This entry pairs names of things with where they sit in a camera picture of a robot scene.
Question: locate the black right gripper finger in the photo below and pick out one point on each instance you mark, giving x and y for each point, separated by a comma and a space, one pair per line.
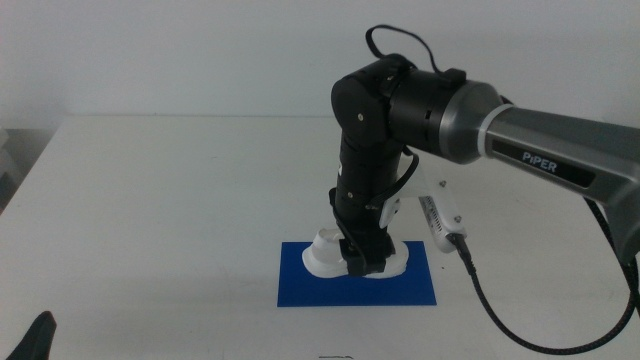
367, 260

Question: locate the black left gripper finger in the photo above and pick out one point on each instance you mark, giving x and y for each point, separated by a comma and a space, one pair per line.
37, 340

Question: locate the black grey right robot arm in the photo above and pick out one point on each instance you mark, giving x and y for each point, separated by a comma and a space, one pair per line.
540, 145

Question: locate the blue rectangular mat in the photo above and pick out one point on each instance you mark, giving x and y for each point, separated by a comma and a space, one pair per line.
300, 290

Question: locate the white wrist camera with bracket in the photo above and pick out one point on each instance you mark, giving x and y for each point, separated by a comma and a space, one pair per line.
440, 220

